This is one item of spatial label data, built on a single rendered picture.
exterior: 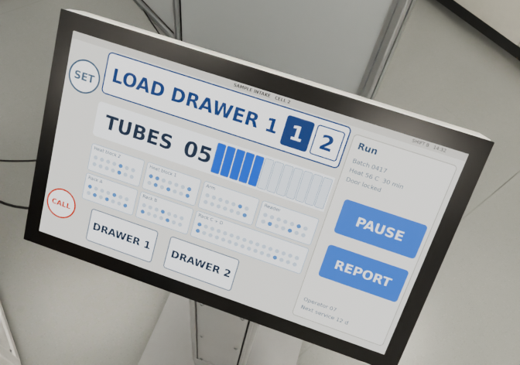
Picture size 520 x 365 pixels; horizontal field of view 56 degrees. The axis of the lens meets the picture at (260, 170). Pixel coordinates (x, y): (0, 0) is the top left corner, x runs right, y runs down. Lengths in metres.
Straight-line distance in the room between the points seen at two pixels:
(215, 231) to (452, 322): 1.34
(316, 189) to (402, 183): 0.10
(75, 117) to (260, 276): 0.30
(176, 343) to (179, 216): 1.01
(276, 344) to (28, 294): 0.81
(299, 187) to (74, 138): 0.29
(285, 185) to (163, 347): 1.10
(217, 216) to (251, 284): 0.10
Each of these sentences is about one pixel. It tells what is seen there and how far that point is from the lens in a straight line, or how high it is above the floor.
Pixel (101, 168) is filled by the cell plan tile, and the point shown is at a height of 1.06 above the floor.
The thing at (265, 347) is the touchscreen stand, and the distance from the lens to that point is 1.61.
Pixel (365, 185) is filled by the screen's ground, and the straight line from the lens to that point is 0.58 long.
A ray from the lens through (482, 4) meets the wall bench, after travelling 2.76.
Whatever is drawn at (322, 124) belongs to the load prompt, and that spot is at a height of 1.17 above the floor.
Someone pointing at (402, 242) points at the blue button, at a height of 1.09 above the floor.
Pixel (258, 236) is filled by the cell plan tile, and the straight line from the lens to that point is 0.61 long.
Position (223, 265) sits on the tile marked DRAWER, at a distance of 0.63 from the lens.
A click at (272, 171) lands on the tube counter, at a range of 0.58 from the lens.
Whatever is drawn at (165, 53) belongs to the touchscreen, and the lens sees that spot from 0.59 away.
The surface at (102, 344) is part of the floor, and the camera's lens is 1.67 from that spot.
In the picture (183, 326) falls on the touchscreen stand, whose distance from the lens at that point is 1.62.
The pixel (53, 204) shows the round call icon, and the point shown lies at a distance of 0.70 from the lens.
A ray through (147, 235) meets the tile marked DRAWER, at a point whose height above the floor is 1.01.
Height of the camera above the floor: 1.59
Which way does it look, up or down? 56 degrees down
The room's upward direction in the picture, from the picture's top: 10 degrees clockwise
